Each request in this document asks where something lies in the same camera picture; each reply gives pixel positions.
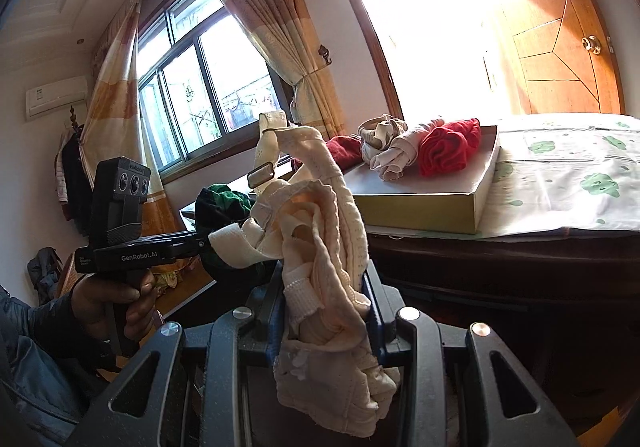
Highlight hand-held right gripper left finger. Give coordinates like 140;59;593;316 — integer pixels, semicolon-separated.
65;259;288;447

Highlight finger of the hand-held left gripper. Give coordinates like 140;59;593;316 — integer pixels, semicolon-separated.
137;230;212;262

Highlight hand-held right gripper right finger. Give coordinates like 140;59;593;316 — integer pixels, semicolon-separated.
361;259;568;447

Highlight green and black underwear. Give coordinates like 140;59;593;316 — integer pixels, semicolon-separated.
194;183;281;288

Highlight cream lace bra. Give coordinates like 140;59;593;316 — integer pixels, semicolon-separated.
207;110;403;439

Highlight shallow cardboard box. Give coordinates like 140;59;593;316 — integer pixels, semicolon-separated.
342;124;501;234

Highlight maroon underwear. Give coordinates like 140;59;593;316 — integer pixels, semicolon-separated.
291;136;364;174

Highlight pale pink underwear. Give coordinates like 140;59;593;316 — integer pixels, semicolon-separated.
369;117;446;181

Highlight beige underwear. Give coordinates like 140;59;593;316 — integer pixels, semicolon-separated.
357;114;408;165

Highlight person's left forearm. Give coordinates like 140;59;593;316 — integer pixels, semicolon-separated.
0;284;126;447

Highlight person's left hand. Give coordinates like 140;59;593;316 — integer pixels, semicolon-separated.
71;269;157;343

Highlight yellow-green cloth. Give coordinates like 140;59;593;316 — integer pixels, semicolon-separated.
150;261;183;290

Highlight hanging dark clothes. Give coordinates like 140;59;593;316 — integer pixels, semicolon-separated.
54;104;93;235

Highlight grey-blue cloth bundle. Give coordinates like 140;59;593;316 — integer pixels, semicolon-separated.
27;247;63;303

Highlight orange beige curtain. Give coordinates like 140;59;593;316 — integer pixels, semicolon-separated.
80;2;181;238

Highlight dark wooden dresser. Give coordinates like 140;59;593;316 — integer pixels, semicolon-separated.
180;202;640;433

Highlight white air conditioner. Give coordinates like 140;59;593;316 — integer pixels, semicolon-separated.
25;76;88;120

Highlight white cloth with green print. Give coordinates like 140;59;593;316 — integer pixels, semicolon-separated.
370;114;640;240

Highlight tied beige checked curtain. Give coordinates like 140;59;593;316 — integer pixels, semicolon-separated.
192;0;346;140

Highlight wooden door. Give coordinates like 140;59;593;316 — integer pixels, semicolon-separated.
495;0;626;118

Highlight window with dark frame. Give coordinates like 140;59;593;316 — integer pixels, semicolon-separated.
135;0;296;183

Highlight wooden door frame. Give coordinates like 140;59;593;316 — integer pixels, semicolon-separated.
312;0;406;120

